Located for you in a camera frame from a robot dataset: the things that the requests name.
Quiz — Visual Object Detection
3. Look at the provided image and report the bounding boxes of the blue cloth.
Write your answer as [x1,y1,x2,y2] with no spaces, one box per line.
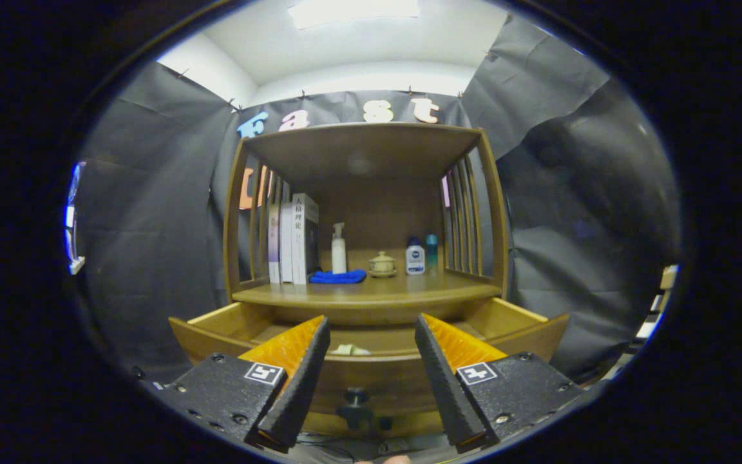
[309,269,368,285]

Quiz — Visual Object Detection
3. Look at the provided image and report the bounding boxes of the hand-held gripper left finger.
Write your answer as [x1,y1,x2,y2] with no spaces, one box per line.
[142,314,332,452]

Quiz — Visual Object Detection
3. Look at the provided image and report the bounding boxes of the lidded ceramic teacup with saucer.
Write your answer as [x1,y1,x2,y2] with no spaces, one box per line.
[368,251,397,278]

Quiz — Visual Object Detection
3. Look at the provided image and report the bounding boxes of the thin white book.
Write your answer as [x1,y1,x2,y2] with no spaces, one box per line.
[279,201,294,284]

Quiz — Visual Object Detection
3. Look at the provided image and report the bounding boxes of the white pump bottle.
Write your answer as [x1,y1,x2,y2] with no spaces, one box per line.
[331,222,348,275]

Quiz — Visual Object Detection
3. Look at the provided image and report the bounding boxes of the wooden countertop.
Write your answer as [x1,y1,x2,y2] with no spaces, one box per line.
[231,269,502,326]

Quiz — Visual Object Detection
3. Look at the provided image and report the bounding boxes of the pale striped rack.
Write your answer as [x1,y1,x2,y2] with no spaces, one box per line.
[632,263,680,345]

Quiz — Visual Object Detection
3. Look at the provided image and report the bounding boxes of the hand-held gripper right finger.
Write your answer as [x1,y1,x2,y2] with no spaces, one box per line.
[414,313,587,454]

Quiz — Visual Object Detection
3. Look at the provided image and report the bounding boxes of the pale purple book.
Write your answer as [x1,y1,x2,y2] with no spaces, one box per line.
[268,205,281,284]

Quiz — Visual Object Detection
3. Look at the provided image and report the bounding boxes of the thick white and black book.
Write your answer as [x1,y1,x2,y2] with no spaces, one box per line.
[291,193,320,285]

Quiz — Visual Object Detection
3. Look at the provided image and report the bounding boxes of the black device with white labels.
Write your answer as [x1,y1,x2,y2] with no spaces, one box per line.
[128,364,175,394]

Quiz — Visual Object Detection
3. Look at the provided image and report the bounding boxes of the white lotion bottle blue cap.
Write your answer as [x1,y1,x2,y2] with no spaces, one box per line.
[405,237,426,276]

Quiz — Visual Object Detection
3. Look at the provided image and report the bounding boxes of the wooden drawer with black knob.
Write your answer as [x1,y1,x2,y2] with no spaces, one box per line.
[168,296,570,432]

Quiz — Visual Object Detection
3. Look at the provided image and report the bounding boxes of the wooden cabinet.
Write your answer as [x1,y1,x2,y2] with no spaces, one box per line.
[223,122,510,439]

